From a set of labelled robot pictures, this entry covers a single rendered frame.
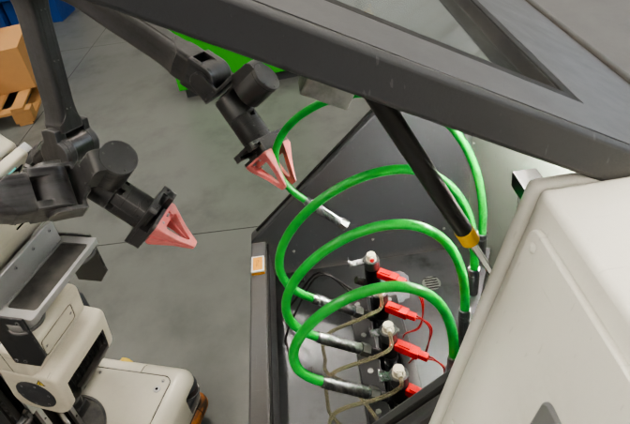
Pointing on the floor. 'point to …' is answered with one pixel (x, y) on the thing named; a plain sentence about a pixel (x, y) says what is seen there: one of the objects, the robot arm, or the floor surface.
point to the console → (551, 312)
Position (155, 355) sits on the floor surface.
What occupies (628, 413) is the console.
